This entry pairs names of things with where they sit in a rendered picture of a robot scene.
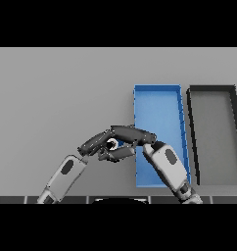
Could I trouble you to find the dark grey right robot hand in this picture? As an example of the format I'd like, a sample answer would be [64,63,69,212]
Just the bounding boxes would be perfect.
[110,125,159,148]

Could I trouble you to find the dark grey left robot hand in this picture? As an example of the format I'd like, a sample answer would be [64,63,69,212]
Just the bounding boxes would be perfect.
[76,129,137,164]

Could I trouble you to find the blue pipe with pale ring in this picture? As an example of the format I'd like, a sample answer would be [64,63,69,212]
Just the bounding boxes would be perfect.
[105,137,125,152]

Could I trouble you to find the blue bin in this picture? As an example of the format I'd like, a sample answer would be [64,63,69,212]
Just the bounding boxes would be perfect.
[132,83,192,188]

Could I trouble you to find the dark grey bin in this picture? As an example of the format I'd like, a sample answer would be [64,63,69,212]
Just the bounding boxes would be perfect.
[185,84,237,187]

